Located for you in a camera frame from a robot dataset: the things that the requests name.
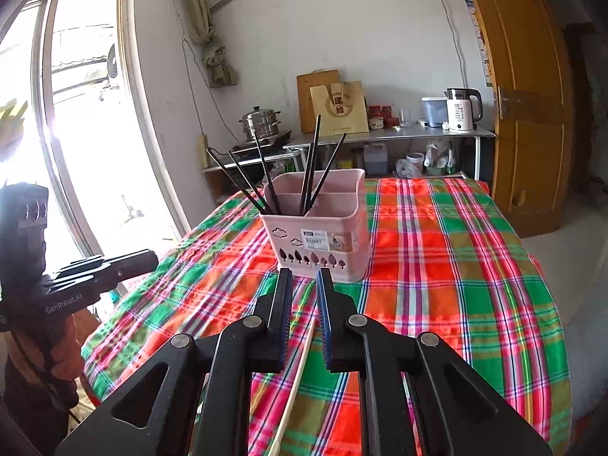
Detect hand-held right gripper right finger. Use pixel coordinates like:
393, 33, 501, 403
316, 267, 554, 456

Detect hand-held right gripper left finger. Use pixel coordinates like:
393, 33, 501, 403
54, 268, 294, 456

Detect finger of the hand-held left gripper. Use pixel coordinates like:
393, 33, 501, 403
51, 255, 106, 276
45, 249, 160, 296

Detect beige wooden chopstick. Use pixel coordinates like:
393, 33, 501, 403
268, 325, 315, 456

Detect pink plastic utensil basket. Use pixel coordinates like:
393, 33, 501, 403
259, 168, 374, 282

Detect person's left forearm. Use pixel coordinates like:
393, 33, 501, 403
1, 356, 80, 445

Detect person's left hand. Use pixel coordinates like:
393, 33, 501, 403
7, 306, 87, 390

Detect white framed window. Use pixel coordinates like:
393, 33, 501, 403
0, 0, 192, 298

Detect black chopsticks group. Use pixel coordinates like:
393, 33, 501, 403
202, 147, 305, 201

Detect plaid tablecloth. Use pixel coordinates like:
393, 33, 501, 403
81, 177, 573, 456

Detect translucent plastic jug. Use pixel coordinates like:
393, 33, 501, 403
363, 145, 388, 177

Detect black induction cooker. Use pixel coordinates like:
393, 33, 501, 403
231, 129, 293, 154

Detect stainless steel steamer pot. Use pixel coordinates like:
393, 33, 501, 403
239, 106, 282, 141

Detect crumpled plastic bags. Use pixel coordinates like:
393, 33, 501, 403
395, 140, 459, 179

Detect outdoor fan unit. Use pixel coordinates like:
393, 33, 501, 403
105, 44, 120, 82

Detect stainless steel table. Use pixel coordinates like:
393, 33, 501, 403
282, 126, 497, 182

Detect tan paper gift bag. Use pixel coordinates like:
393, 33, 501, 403
310, 81, 370, 135

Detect wooden cutting board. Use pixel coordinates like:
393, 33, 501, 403
296, 70, 341, 134

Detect tied beige curtain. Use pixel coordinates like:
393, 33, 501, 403
183, 0, 239, 89

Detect grey-blue plastic container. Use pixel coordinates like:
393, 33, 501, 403
421, 96, 450, 128

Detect white electric kettle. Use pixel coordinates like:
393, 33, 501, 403
445, 87, 483, 134

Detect wooden door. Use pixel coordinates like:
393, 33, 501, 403
457, 0, 576, 239

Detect thin wall cable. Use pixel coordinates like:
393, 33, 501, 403
424, 0, 469, 89

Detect wall calendar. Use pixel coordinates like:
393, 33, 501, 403
467, 0, 493, 89

